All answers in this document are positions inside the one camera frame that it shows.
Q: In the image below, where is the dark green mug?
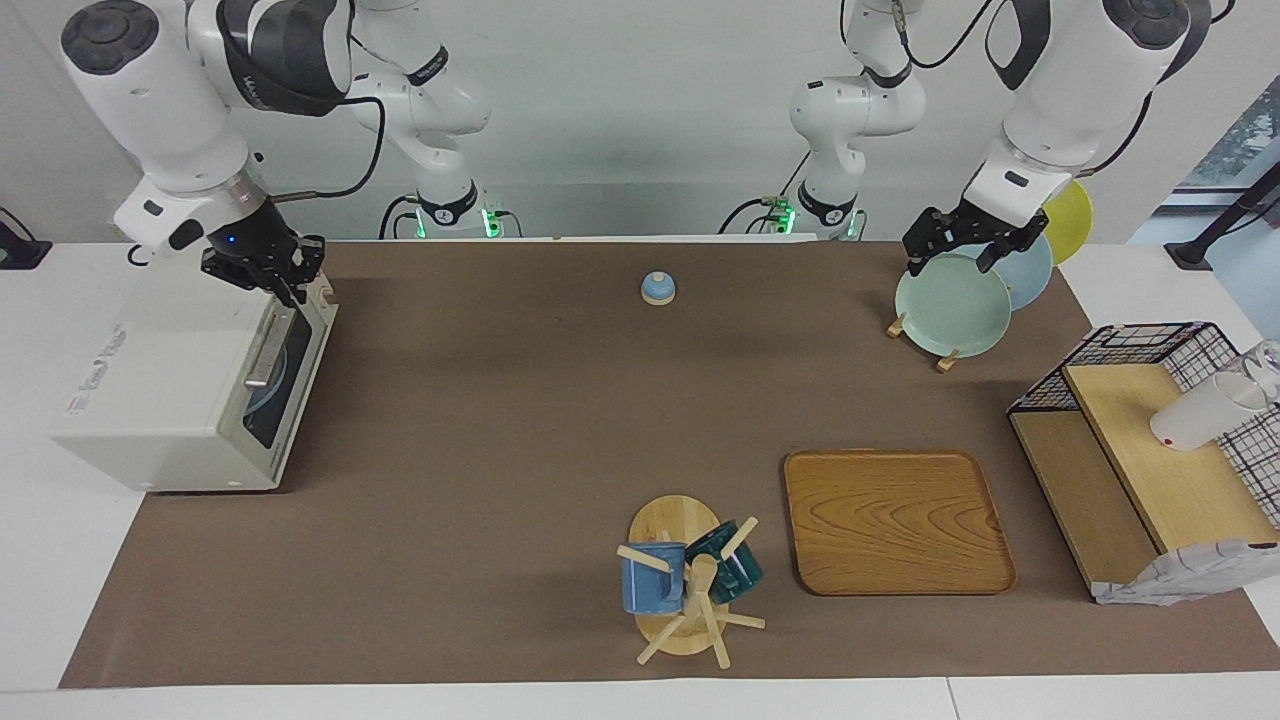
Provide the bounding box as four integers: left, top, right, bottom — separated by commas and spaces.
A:
685, 520, 764, 604

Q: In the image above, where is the wooden mug tree stand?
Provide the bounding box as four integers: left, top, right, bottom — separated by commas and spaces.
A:
616, 494, 767, 669

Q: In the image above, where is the blue mug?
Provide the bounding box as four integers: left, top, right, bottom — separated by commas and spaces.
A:
620, 542, 689, 615

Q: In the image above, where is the black wire basket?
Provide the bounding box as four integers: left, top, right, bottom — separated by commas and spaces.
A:
1007, 321, 1280, 531

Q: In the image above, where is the pale green plate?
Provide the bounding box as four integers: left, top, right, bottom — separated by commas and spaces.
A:
894, 252, 1013, 358

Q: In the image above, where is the grey white cloth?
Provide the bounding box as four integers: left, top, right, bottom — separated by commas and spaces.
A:
1093, 538, 1280, 606

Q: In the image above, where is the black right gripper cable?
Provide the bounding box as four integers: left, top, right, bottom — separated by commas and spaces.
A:
270, 95, 387, 201

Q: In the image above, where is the wooden plate rack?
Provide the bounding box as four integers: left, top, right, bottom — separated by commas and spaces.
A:
886, 312, 963, 373

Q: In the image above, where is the white toaster oven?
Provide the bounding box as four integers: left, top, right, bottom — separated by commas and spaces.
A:
52, 245, 339, 493

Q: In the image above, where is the oven door with glass window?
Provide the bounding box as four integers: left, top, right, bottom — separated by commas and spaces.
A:
232, 268, 339, 481

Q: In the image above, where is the pale blue upright plate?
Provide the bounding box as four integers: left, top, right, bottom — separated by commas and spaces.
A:
990, 232, 1055, 311

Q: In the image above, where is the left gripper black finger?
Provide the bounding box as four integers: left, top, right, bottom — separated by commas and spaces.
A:
975, 232, 1047, 274
902, 208, 953, 278

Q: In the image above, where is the black stand pole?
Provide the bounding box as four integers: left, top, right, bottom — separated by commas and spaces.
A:
1165, 160, 1280, 271

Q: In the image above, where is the black clamp device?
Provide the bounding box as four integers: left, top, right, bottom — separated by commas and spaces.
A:
0, 205, 53, 271

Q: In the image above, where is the square wooden tray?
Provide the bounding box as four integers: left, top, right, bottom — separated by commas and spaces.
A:
783, 449, 1018, 597

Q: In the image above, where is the light wooden shelf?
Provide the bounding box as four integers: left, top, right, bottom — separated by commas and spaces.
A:
1008, 362, 1280, 601

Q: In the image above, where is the light blue plate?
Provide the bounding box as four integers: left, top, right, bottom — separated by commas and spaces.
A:
245, 345, 293, 416

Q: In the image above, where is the clear glass cup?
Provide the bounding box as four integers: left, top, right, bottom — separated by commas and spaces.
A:
1240, 340, 1280, 406

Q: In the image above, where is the brown table mat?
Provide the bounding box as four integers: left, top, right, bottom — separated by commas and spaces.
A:
58, 240, 1280, 689

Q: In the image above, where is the white cup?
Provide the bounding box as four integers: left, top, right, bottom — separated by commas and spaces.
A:
1149, 372, 1271, 452

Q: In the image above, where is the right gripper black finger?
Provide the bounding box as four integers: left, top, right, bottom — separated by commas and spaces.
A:
280, 235, 326, 309
200, 250, 269, 293

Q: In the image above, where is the yellow plate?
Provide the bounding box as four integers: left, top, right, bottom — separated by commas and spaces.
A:
1040, 180, 1094, 266

